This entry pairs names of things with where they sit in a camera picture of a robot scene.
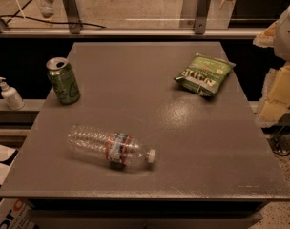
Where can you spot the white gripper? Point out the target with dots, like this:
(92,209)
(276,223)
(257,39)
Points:
(287,37)

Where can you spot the green soda can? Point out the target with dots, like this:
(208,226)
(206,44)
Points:
(62,78)

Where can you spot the green chip bag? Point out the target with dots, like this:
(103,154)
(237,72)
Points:
(204,75)

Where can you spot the clear plastic water bottle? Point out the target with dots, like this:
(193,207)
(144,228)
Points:
(112,146)

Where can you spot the white pump lotion bottle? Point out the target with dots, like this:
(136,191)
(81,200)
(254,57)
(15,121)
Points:
(11,95)

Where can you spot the white cardboard box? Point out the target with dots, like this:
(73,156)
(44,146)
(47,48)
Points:
(14,215)

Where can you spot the right metal bracket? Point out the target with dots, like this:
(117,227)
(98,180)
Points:
(201,16)

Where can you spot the metal bracket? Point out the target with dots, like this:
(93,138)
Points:
(201,16)
(73,17)

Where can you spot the left metal bracket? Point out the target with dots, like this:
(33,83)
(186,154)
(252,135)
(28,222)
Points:
(73,17)

